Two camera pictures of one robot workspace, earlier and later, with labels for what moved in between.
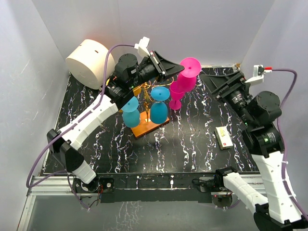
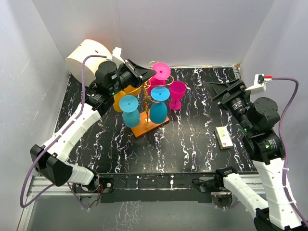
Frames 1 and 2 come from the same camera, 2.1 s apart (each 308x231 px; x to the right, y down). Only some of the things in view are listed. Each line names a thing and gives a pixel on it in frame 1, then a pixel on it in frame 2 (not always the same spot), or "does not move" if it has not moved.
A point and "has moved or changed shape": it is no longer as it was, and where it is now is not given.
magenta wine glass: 175,104 does not move
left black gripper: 163,68 to 139,73
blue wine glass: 131,113 does not move
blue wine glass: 159,112 does not move
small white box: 224,137 does not move
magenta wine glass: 187,79 has moved or changed shape
